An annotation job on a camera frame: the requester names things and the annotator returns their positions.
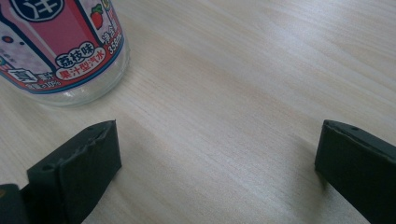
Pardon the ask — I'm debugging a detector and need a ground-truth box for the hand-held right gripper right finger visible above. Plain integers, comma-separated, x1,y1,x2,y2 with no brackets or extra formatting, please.
314,119,396,224

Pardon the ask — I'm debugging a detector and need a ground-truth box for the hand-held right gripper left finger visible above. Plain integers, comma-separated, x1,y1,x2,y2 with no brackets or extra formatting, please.
20,119,122,224

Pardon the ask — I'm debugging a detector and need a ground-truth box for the glass bottle with pink label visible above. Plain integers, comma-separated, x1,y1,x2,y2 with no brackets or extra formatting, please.
0,0,131,107

